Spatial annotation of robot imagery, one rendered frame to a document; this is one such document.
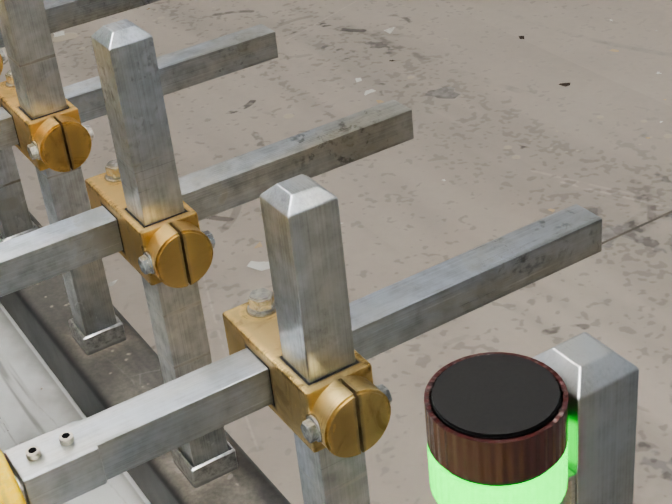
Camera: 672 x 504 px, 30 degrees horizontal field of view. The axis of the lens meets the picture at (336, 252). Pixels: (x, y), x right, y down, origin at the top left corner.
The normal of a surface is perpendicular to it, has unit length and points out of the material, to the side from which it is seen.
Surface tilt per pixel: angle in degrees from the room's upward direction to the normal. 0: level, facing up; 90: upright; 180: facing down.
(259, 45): 90
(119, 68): 90
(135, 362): 0
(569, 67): 0
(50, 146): 90
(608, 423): 90
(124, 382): 0
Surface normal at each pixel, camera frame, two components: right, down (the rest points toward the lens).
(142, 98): 0.53, 0.41
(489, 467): -0.22, 0.54
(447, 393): -0.09, -0.84
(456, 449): -0.61, 0.47
